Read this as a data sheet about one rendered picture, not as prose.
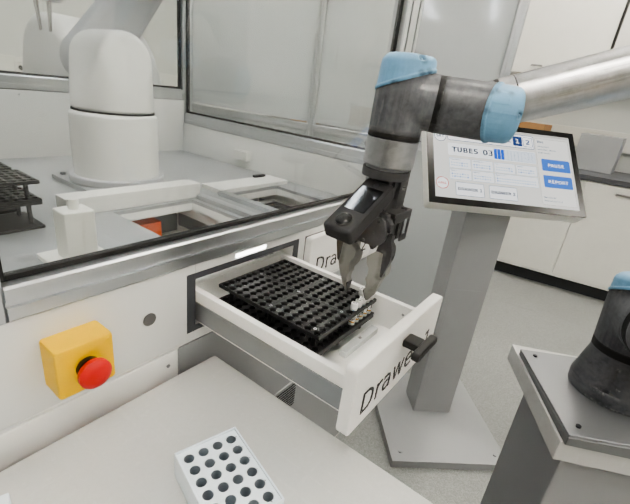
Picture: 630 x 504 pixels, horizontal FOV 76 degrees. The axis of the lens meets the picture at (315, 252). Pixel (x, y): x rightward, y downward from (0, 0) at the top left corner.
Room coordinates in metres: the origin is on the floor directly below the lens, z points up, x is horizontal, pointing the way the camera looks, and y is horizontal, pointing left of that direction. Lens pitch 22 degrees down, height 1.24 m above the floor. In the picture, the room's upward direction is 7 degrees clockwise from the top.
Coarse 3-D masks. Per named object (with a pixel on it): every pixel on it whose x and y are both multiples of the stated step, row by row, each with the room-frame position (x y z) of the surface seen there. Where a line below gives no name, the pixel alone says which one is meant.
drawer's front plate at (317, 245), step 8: (320, 232) 0.89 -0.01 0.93; (312, 240) 0.84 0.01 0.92; (320, 240) 0.86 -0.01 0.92; (328, 240) 0.89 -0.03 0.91; (336, 240) 0.92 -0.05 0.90; (312, 248) 0.84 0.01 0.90; (320, 248) 0.87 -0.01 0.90; (328, 248) 0.90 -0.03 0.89; (336, 248) 0.93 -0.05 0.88; (368, 248) 1.07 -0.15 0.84; (304, 256) 0.84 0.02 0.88; (312, 256) 0.84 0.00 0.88; (320, 256) 0.87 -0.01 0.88; (328, 256) 0.90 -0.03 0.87; (336, 256) 0.93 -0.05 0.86; (312, 264) 0.85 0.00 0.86; (320, 264) 0.87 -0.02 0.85; (328, 264) 0.90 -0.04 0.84; (336, 264) 0.94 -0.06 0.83
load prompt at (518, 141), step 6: (450, 138) 1.36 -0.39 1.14; (456, 138) 1.37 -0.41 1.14; (462, 138) 1.37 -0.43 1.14; (516, 138) 1.41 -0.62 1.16; (522, 138) 1.41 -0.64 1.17; (528, 138) 1.41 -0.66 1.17; (492, 144) 1.38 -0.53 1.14; (498, 144) 1.38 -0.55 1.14; (504, 144) 1.38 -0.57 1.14; (510, 144) 1.39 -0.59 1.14; (516, 144) 1.39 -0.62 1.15; (522, 144) 1.39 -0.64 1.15; (528, 144) 1.40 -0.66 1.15
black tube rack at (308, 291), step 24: (288, 264) 0.75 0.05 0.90; (240, 288) 0.62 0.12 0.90; (264, 288) 0.64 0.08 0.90; (288, 288) 0.64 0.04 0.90; (312, 288) 0.66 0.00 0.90; (336, 288) 0.67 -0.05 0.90; (264, 312) 0.60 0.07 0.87; (288, 312) 0.57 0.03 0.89; (312, 312) 0.57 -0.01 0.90; (336, 312) 0.59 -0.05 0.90; (288, 336) 0.54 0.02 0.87; (336, 336) 0.55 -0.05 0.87
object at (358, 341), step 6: (366, 330) 0.62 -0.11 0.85; (372, 330) 0.62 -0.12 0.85; (360, 336) 0.60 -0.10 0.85; (366, 336) 0.60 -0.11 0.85; (372, 336) 0.62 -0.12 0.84; (354, 342) 0.58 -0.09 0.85; (360, 342) 0.58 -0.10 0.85; (342, 348) 0.56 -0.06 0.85; (348, 348) 0.56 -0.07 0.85; (354, 348) 0.57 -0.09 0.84; (342, 354) 0.55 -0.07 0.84; (348, 354) 0.55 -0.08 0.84
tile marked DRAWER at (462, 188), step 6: (456, 186) 1.25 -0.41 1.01; (462, 186) 1.26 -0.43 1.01; (468, 186) 1.26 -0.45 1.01; (474, 186) 1.26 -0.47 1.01; (480, 186) 1.27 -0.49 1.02; (456, 192) 1.24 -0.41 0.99; (462, 192) 1.24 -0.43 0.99; (468, 192) 1.25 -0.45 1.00; (474, 192) 1.25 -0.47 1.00; (480, 192) 1.25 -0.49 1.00
